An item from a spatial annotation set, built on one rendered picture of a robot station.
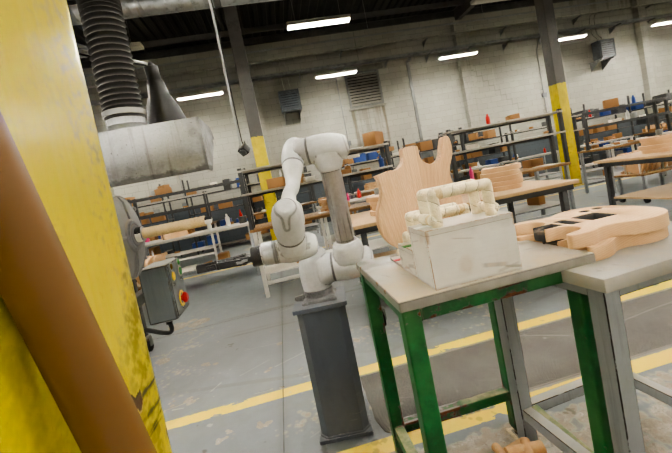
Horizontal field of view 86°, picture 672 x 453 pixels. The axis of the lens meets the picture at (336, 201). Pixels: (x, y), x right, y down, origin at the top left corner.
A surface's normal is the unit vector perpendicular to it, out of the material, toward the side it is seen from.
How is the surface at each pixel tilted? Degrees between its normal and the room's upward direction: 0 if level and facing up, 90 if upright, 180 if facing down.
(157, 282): 90
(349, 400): 90
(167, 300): 90
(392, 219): 90
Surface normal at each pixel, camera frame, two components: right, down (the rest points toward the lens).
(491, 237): 0.13, 0.03
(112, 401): 0.87, -0.13
